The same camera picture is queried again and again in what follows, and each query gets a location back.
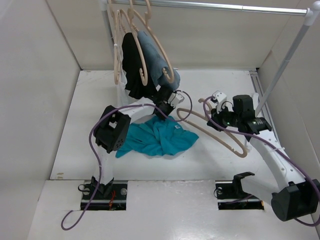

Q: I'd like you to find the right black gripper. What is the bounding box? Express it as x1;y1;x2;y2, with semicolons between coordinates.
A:
206;103;241;132

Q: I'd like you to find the beige plastic hanger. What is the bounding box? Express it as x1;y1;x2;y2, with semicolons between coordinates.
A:
176;97;251;159

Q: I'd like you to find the teal t shirt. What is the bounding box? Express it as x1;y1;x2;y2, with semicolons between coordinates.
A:
115;116;199;158

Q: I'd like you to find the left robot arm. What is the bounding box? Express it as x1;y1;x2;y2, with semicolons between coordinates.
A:
89;86;184;199

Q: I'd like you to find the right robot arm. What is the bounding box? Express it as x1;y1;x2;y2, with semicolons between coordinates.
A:
203;91;320;226

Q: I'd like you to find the beige hanger far left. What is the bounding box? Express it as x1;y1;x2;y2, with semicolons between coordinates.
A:
108;0;126;88

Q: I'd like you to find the black hanging garment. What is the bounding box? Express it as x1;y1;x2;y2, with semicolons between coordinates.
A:
122;32;157;100

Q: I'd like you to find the grey blue hanging garment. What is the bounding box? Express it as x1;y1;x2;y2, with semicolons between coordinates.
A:
137;31;181;91

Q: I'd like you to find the metal clothes rack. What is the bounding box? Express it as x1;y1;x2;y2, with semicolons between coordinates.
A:
98;0;320;152

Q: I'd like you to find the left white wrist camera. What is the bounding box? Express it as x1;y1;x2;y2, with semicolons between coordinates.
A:
167;91;185;108

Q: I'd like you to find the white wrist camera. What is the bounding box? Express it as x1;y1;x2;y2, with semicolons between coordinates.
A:
167;91;185;108
211;90;227;114

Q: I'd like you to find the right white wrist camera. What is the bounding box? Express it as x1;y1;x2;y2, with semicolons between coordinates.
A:
211;90;227;114

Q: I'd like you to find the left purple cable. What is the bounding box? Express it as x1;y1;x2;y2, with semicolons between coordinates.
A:
60;90;193;231

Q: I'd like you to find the purple cable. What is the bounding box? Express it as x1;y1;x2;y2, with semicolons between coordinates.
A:
60;90;193;231
202;96;320;227

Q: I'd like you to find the aluminium rail right edge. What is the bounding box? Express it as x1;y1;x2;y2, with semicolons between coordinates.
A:
248;70;279;140

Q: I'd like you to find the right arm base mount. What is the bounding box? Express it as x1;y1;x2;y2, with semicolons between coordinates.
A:
213;172;265;211

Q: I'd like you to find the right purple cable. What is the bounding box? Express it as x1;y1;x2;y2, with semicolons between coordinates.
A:
202;96;320;227

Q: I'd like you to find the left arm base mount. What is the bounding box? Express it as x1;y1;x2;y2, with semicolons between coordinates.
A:
78;181;128;211

